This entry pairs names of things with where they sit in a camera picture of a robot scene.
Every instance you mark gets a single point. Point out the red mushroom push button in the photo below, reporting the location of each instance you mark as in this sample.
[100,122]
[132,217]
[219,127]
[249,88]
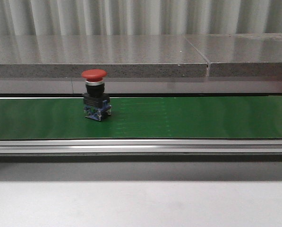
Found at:
[96,102]

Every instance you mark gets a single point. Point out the green conveyor belt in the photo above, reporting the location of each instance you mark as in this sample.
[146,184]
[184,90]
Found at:
[229,117]

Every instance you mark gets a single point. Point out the grey granite countertop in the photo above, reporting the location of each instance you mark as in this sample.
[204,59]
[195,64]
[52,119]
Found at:
[142,64]

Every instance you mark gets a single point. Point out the grey pleated curtain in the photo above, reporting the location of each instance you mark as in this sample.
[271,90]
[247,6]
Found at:
[139,17]

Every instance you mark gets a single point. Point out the aluminium conveyor frame rail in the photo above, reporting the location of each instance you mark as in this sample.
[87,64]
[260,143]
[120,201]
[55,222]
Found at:
[141,150]

